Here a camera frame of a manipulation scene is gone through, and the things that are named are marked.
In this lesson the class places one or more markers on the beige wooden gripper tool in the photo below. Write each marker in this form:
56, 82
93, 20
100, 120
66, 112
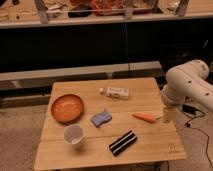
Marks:
168, 114

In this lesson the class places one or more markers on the orange ceramic bowl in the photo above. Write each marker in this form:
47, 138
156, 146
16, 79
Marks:
67, 108

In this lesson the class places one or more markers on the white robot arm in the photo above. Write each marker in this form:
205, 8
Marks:
186, 80

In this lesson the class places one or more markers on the orange carrot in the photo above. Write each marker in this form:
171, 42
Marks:
146, 117

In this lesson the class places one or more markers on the white plastic bottle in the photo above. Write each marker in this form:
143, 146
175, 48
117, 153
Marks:
115, 92

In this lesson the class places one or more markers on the black white striped block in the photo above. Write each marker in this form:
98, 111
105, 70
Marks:
122, 143

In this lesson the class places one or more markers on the wooden folding table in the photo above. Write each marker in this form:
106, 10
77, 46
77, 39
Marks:
155, 142

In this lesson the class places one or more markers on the blue sponge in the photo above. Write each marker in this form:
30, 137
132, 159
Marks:
101, 118

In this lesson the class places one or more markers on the white paper cup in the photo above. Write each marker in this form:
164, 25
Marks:
74, 136

